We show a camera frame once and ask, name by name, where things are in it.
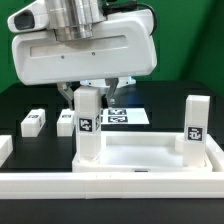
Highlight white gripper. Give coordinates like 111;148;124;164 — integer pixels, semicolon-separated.
12;9;157;110

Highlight white desk tabletop tray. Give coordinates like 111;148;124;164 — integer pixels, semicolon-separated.
72;131;213;173

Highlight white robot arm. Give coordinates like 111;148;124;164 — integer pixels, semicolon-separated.
7;0;157;107

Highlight white L-shaped obstacle fence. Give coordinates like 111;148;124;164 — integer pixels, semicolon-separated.
0;137;224;199

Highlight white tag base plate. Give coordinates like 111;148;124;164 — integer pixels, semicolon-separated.
101;108;149;125

